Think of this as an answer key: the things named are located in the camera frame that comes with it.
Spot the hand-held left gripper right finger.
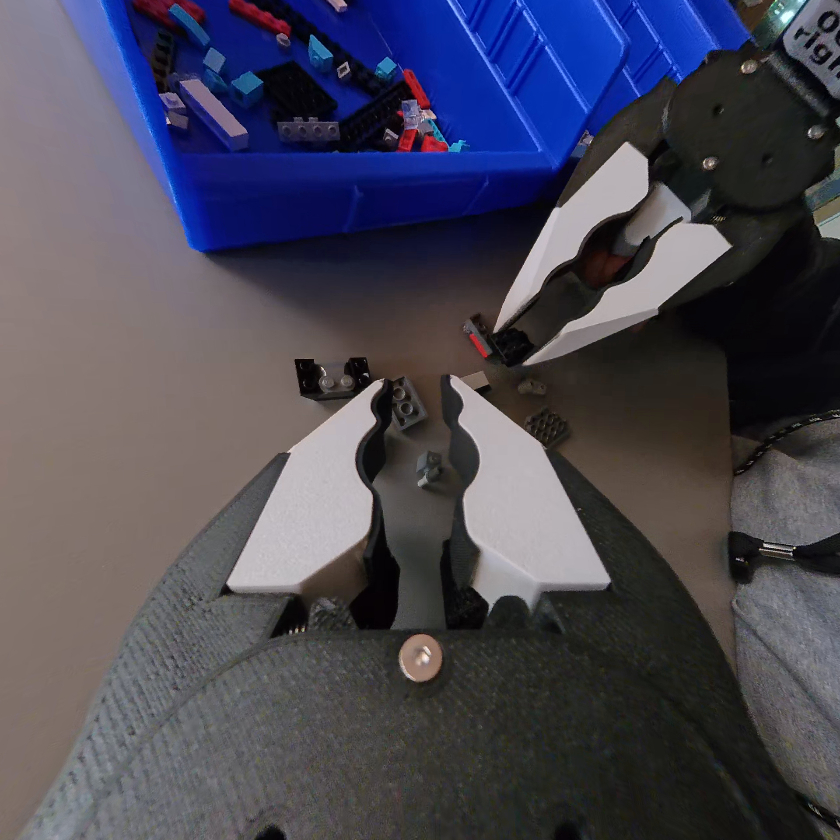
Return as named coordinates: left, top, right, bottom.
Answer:
left=440, top=374, right=613, bottom=608

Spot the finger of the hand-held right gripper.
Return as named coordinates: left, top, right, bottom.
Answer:
left=492, top=140, right=656, bottom=337
left=521, top=222, right=734, bottom=367

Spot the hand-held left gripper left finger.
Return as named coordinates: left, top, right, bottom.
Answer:
left=225, top=378, right=394, bottom=595

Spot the black and white brick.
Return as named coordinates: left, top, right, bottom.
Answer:
left=489, top=326, right=534, bottom=367

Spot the red and dark grey brick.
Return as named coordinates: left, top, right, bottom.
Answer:
left=462, top=314, right=494, bottom=360

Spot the person's right forearm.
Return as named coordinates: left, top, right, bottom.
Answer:
left=656, top=217, right=840, bottom=437

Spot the grey desk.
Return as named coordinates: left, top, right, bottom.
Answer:
left=0, top=0, right=739, bottom=840

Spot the person's right hand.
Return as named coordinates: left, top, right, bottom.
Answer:
left=581, top=231, right=632, bottom=290

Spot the dark grey wedge plate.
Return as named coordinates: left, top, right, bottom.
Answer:
left=523, top=408, right=571, bottom=450

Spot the narrow blue plastic bin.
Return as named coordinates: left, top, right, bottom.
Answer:
left=577, top=0, right=754, bottom=161

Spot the black and grey brick assembly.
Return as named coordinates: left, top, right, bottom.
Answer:
left=294, top=356, right=373, bottom=401

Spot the dark grey two-stud brick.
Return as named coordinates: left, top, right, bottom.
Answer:
left=386, top=376, right=429, bottom=432

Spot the large blue plastic bin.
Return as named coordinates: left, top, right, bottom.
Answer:
left=59, top=0, right=632, bottom=255

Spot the person's grey sweater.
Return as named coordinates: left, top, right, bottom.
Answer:
left=728, top=420, right=840, bottom=821

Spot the black lanyard strap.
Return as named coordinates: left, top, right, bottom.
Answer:
left=727, top=408, right=840, bottom=585

